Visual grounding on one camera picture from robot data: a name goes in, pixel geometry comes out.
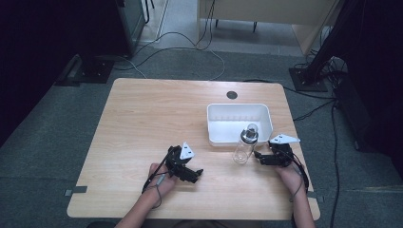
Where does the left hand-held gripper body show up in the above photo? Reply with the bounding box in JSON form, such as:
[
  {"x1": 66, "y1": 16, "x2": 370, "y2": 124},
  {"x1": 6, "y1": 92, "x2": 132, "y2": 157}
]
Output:
[{"x1": 164, "y1": 141, "x2": 197, "y2": 182}]

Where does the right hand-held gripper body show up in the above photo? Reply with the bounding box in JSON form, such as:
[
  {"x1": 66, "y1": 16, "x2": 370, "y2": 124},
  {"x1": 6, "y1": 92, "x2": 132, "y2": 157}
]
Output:
[{"x1": 264, "y1": 133, "x2": 301, "y2": 168}]

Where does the clear plastic bottle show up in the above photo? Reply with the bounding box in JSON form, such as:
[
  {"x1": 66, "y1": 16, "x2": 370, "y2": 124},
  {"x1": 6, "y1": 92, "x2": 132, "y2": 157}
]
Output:
[{"x1": 232, "y1": 123, "x2": 260, "y2": 165}]

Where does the white plastic bin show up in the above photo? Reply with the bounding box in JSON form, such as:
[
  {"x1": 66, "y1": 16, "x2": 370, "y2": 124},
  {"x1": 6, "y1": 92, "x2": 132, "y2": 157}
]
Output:
[{"x1": 206, "y1": 103, "x2": 275, "y2": 148}]

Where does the person's left hand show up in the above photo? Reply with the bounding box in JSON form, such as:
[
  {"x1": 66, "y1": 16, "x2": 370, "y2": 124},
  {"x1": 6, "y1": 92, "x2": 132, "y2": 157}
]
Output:
[{"x1": 147, "y1": 162, "x2": 179, "y2": 198}]

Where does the person's right hand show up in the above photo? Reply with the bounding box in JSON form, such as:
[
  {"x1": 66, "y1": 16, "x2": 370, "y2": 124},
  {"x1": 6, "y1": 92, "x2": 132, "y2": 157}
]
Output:
[{"x1": 275, "y1": 161, "x2": 308, "y2": 195}]

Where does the grey tape strip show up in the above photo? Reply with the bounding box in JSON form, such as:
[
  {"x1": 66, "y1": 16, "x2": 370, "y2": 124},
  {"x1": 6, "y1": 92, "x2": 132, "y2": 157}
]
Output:
[
  {"x1": 64, "y1": 185, "x2": 88, "y2": 198},
  {"x1": 306, "y1": 190, "x2": 325, "y2": 203}
]

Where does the black slanted stand pole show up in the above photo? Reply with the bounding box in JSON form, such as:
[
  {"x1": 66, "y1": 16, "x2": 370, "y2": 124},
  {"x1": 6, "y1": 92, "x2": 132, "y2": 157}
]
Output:
[{"x1": 304, "y1": 0, "x2": 362, "y2": 82}]

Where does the beige wooden desk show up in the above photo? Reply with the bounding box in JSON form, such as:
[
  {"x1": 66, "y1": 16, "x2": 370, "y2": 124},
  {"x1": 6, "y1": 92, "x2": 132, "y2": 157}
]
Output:
[{"x1": 196, "y1": 0, "x2": 344, "y2": 57}]

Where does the dark grey cabinet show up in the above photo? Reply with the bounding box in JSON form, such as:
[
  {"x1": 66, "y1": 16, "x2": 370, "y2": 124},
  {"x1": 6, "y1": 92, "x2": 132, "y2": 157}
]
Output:
[{"x1": 114, "y1": 0, "x2": 147, "y2": 59}]

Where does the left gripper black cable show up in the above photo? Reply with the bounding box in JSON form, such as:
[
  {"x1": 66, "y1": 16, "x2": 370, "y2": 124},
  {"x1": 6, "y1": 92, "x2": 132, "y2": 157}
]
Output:
[{"x1": 141, "y1": 147, "x2": 176, "y2": 210}]

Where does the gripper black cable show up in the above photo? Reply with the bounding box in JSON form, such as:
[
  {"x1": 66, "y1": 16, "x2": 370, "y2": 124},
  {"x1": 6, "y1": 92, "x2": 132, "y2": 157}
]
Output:
[
  {"x1": 141, "y1": 147, "x2": 176, "y2": 210},
  {"x1": 278, "y1": 148, "x2": 310, "y2": 203}
]

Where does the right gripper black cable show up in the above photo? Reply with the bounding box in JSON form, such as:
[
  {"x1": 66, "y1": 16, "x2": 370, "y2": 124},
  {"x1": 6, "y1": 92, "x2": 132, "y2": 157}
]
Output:
[{"x1": 278, "y1": 148, "x2": 310, "y2": 203}]

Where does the black stand base plate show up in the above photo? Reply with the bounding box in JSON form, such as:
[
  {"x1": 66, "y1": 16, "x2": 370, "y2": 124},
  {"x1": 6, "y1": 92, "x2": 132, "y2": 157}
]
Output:
[
  {"x1": 288, "y1": 66, "x2": 329, "y2": 93},
  {"x1": 73, "y1": 58, "x2": 116, "y2": 85}
]

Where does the white floor cable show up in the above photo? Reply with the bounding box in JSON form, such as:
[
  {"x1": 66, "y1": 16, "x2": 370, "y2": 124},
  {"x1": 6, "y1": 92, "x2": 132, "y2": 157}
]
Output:
[{"x1": 94, "y1": 30, "x2": 226, "y2": 82}]

